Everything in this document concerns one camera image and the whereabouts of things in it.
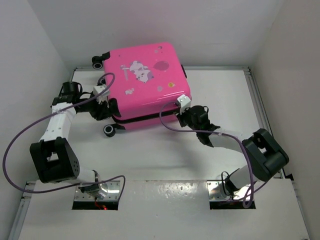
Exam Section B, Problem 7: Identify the pink hard-shell suitcase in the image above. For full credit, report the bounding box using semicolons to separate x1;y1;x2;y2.
91;42;192;137

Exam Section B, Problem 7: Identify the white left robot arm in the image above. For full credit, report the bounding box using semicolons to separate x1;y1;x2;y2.
29;96;108;199

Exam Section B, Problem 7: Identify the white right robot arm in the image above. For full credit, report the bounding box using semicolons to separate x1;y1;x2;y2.
176;105;290;195

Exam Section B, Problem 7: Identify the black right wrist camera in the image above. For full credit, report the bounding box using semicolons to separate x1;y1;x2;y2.
189;105;209;125

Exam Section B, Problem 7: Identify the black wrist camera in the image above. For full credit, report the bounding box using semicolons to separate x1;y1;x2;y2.
59;81;83;97
189;105;209;125

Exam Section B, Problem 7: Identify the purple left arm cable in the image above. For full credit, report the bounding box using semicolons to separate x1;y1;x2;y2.
2;72;126;195

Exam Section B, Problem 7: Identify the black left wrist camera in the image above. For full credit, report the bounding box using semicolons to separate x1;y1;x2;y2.
59;81;83;97

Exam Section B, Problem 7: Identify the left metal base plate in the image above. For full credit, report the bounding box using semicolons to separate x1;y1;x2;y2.
74;180;121;202

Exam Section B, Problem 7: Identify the metal base plate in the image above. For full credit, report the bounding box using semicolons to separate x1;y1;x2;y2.
74;180;121;202
206;180;250;202

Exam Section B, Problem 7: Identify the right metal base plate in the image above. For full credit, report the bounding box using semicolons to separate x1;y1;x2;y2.
206;180;250;202

